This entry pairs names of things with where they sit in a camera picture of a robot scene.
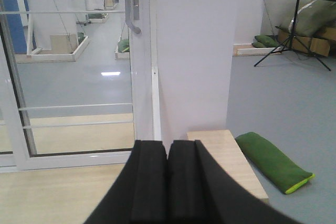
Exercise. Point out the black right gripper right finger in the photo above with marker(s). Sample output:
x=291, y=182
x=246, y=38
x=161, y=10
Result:
x=200, y=191

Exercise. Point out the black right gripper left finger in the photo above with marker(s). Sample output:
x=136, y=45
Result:
x=139, y=194

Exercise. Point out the white sliding glass door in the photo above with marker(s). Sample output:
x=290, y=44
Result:
x=87, y=112

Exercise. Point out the grey metal door handle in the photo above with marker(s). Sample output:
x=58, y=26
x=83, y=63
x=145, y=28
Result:
x=132, y=12

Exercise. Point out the fixed glass door panel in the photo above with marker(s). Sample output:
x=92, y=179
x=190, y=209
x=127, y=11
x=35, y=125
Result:
x=8, y=104

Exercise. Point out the light wooden block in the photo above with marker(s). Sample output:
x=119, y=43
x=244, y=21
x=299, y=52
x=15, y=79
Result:
x=225, y=150

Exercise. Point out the green sandbag near block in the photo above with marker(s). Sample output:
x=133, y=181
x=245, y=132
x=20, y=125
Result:
x=286, y=175

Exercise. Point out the green sandbag behind glass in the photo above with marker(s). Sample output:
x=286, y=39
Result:
x=123, y=46

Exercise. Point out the plywood cube box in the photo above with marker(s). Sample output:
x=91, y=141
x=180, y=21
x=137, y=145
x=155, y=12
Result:
x=64, y=44

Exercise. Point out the brown cardboard box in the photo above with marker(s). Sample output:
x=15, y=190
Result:
x=322, y=42

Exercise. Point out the white door frame post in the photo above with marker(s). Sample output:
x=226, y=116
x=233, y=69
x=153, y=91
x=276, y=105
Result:
x=155, y=74

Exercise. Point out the green sandbag by wall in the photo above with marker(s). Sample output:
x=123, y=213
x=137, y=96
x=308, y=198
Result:
x=264, y=41

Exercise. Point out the white wooden base frame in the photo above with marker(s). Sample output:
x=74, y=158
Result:
x=38, y=40

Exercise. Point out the blue wall panel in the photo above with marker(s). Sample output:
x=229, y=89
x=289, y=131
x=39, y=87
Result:
x=17, y=21

